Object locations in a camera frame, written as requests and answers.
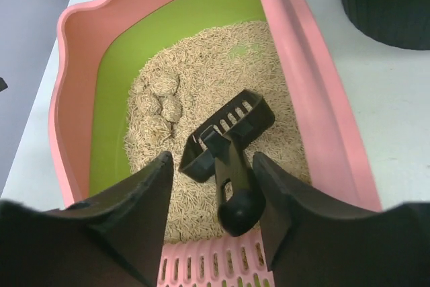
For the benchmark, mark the black bin with blue liner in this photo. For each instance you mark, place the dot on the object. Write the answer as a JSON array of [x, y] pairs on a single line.
[[399, 23]]

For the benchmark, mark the black slotted litter scoop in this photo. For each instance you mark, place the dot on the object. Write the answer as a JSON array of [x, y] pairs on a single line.
[[217, 149]]

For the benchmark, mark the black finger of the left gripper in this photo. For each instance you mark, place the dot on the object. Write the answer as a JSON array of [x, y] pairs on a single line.
[[3, 84]]

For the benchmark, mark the beige pellet cat litter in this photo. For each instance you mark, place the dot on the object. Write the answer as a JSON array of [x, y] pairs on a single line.
[[181, 86]]

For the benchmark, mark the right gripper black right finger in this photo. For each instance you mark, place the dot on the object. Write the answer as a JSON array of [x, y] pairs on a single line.
[[313, 239]]

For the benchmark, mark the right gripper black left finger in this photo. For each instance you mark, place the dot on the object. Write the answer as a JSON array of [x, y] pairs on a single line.
[[114, 238]]

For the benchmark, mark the pink cat litter box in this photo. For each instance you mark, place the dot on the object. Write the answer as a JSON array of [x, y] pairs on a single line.
[[103, 42]]

